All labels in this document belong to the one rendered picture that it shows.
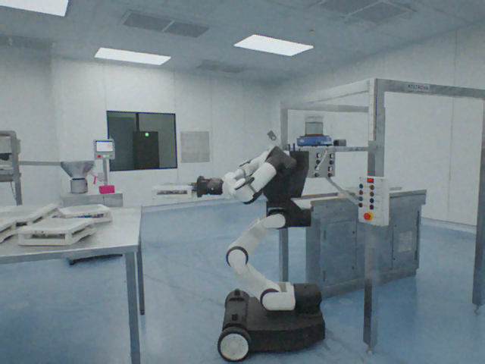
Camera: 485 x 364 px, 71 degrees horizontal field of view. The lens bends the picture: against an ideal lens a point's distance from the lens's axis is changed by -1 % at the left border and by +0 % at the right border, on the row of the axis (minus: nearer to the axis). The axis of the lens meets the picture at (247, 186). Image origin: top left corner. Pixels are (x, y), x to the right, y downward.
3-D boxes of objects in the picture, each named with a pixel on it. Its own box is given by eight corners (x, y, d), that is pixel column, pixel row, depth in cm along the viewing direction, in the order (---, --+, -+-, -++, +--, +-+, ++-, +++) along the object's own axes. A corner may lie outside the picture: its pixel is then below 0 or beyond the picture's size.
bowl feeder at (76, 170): (64, 196, 373) (61, 161, 368) (61, 192, 402) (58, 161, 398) (110, 192, 399) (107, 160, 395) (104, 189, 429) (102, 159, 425)
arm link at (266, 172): (255, 205, 176) (280, 177, 185) (240, 186, 172) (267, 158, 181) (244, 205, 186) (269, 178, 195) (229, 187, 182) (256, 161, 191)
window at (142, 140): (109, 171, 649) (106, 110, 637) (109, 171, 650) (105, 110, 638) (177, 168, 724) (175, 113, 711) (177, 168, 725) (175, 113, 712)
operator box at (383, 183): (381, 227, 180) (383, 178, 177) (358, 221, 195) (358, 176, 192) (389, 225, 183) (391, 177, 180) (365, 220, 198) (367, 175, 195)
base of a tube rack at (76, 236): (17, 245, 149) (16, 240, 149) (50, 231, 173) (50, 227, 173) (70, 245, 148) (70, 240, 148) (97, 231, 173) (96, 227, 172)
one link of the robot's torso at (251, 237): (237, 265, 230) (289, 219, 225) (236, 274, 212) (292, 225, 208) (222, 249, 228) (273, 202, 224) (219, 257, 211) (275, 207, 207)
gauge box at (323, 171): (312, 178, 251) (312, 151, 249) (303, 177, 260) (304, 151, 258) (335, 177, 261) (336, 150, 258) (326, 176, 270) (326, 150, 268)
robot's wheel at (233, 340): (258, 339, 201) (230, 319, 199) (258, 343, 196) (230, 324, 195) (238, 364, 203) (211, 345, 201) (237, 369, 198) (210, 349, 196)
